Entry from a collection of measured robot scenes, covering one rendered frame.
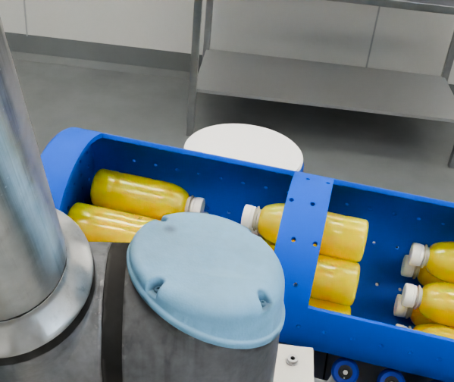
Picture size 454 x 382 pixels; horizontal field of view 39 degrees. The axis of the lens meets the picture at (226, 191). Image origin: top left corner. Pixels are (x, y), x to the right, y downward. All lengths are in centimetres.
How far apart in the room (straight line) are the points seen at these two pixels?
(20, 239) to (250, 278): 17
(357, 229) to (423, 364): 22
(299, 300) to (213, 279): 53
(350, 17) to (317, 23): 21
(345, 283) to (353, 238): 7
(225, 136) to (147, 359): 113
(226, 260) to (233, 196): 76
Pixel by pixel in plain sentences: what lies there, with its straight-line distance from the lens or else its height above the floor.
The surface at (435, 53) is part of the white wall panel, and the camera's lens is 449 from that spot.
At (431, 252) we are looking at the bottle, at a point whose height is 113.
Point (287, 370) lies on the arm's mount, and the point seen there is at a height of 125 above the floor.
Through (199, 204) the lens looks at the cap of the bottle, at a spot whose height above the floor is 113.
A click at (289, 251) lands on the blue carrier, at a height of 118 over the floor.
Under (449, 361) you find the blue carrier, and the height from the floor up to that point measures 107.
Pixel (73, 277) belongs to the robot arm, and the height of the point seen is 148.
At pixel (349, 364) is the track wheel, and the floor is 98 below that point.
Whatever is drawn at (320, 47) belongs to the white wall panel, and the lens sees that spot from 439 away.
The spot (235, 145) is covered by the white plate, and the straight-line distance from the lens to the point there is 151.
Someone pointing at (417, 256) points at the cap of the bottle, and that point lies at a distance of 112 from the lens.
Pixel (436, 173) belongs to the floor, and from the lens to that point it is 376.
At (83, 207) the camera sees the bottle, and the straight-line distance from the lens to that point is 110.
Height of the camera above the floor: 177
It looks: 33 degrees down
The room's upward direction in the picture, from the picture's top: 6 degrees clockwise
